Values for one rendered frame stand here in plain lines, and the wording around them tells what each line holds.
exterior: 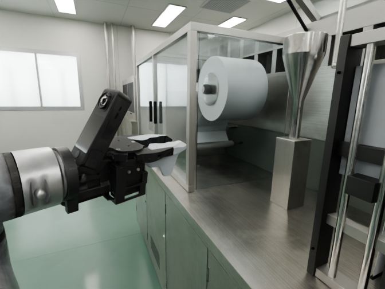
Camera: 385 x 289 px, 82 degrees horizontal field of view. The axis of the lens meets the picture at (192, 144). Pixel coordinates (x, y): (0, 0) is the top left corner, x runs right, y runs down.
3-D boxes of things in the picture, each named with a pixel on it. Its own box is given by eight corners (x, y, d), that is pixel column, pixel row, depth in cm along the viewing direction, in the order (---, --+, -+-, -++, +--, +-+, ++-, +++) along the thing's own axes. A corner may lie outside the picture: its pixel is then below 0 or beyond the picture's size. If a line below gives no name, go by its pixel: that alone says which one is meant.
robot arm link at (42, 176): (5, 143, 27) (21, 167, 22) (48, 139, 30) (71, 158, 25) (12, 198, 29) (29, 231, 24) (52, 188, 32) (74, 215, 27)
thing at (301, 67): (261, 198, 94) (273, 56, 82) (285, 193, 99) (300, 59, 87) (287, 214, 81) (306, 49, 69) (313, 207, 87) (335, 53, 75)
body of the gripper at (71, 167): (125, 176, 41) (51, 196, 32) (126, 131, 39) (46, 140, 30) (149, 194, 36) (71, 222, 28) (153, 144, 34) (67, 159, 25)
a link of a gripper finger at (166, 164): (183, 167, 44) (139, 176, 38) (186, 139, 42) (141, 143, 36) (192, 174, 41) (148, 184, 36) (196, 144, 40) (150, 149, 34)
